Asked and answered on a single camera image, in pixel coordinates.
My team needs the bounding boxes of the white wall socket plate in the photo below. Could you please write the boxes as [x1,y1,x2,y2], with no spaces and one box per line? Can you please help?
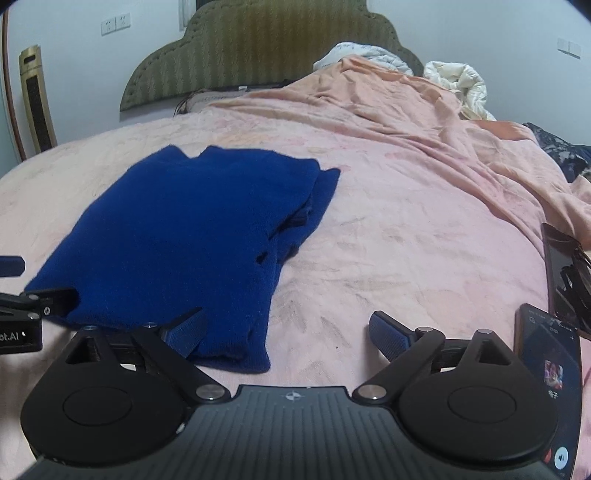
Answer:
[100,13,131,36]

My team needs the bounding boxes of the blue knitted sweater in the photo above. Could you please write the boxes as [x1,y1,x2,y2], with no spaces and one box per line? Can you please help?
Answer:
[28,146,339,374]

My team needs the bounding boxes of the dark smartphone with glasses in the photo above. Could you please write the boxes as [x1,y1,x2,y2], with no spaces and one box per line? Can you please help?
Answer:
[542,223,591,339]

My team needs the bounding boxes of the white wall light switch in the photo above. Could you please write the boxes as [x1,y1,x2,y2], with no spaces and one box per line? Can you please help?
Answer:
[557,38,582,59]

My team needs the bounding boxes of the gold black tower fan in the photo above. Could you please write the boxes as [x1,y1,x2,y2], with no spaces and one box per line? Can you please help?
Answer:
[19,45,57,154]

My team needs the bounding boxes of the smartphone with lit screen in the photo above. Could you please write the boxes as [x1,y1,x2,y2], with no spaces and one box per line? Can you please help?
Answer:
[514,304,582,479]

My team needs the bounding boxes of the brown patterned pillow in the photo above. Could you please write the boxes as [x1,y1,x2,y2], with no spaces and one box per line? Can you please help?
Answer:
[173,89,249,116]

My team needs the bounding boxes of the black eyeglasses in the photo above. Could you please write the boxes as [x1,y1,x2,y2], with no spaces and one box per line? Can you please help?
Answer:
[560,247,590,334]

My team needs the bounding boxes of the olive green padded headboard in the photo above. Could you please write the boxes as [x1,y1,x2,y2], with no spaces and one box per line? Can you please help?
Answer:
[119,0,424,111]

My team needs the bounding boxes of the white pillow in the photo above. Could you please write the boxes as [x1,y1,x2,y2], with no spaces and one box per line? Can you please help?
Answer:
[312,42,414,75]

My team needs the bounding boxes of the pink peach bed sheet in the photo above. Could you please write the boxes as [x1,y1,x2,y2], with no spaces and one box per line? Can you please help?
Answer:
[0,54,591,480]

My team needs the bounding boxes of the cream crumpled blanket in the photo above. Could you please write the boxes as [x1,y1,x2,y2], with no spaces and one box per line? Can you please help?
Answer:
[423,61,496,121]

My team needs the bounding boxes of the dark floral fabric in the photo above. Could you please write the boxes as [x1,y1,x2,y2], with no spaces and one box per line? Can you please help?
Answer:
[524,122,591,183]

